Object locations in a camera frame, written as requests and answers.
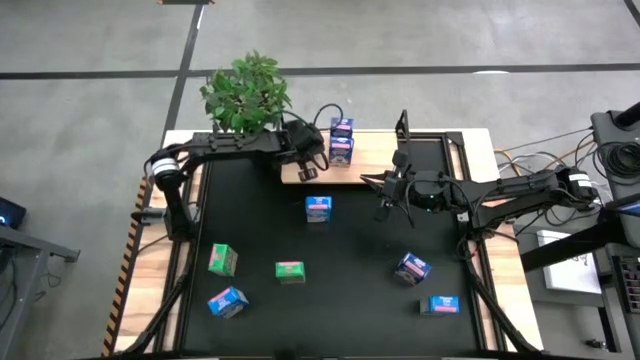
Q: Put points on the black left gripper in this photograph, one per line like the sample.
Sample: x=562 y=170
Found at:
x=305 y=142

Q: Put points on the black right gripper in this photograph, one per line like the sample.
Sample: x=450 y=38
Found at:
x=402 y=190

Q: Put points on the dark blue Frosted Flakes box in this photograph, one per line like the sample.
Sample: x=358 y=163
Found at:
x=412 y=267
x=342 y=127
x=341 y=152

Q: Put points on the light blue Rice Krispies box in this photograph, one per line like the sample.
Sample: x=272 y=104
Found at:
x=444 y=304
x=318 y=208
x=227 y=301

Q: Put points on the green Apple Jacks cereal box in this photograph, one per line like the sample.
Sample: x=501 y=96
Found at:
x=290 y=272
x=223 y=260

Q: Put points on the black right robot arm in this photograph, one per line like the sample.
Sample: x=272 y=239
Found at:
x=500 y=192

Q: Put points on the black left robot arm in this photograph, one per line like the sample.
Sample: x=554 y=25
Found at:
x=225 y=145

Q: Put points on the green potted plant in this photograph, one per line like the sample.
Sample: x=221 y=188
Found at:
x=247 y=92

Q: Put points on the black table mat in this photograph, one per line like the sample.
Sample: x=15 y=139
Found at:
x=350 y=300

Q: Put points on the black floor tape line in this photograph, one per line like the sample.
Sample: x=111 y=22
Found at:
x=192 y=40
x=400 y=70
x=634 y=11

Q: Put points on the black support beam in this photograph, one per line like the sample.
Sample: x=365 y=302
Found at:
x=565 y=247

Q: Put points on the white board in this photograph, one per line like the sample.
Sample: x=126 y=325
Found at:
x=570 y=275

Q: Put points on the yellow black hazard tape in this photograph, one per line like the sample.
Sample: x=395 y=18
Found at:
x=125 y=280

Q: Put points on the black equipment desk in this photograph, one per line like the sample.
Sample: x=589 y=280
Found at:
x=607 y=130

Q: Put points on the computer monitor with blue screen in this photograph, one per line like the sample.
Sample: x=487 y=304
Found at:
x=631 y=207

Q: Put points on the small black floor object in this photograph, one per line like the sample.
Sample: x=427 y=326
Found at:
x=594 y=345

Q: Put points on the black keyboard with coloured keys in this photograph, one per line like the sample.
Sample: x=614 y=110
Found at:
x=631 y=285

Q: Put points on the grey side desk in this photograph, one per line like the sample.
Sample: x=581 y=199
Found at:
x=30 y=245

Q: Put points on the black device with blue light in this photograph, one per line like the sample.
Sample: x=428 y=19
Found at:
x=10 y=212

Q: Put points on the wooden shelf with black frame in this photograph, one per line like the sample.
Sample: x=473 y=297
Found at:
x=375 y=160

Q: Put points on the black metal table frame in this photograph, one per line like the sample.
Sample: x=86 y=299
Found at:
x=457 y=150

